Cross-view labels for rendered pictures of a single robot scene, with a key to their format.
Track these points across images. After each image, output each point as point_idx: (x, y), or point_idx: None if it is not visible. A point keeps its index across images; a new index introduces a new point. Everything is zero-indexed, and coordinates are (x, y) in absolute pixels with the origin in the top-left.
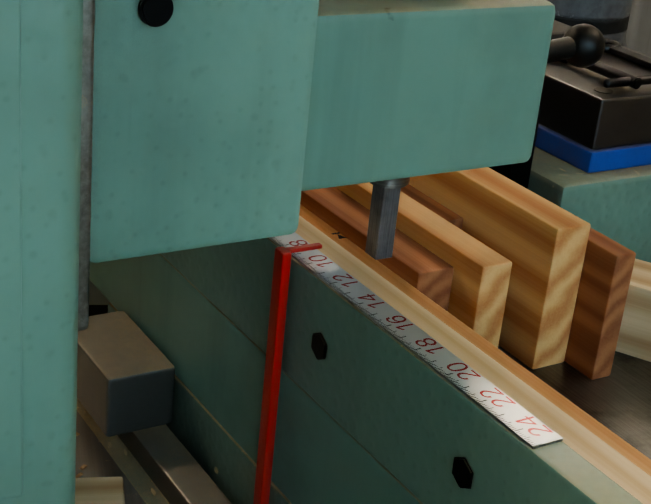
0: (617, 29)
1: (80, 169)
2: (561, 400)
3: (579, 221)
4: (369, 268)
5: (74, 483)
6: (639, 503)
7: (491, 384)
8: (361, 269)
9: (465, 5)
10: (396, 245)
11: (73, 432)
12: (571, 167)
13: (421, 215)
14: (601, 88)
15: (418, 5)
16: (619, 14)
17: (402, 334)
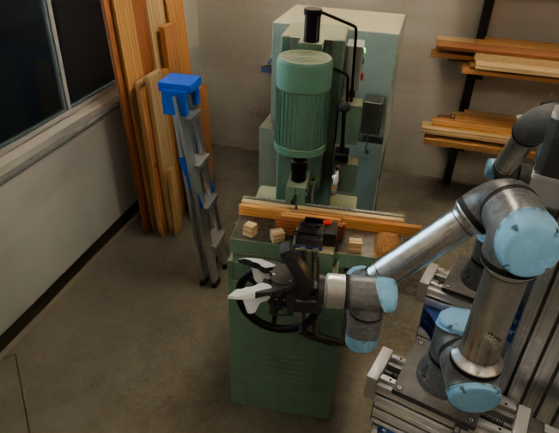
0: (429, 356)
1: (277, 160)
2: (264, 208)
3: (282, 214)
4: (294, 207)
5: (276, 183)
6: (246, 197)
7: (265, 199)
8: (294, 206)
9: (288, 179)
10: (298, 212)
11: (276, 179)
12: None
13: (300, 214)
14: (303, 223)
15: (290, 177)
16: (430, 351)
17: (277, 199)
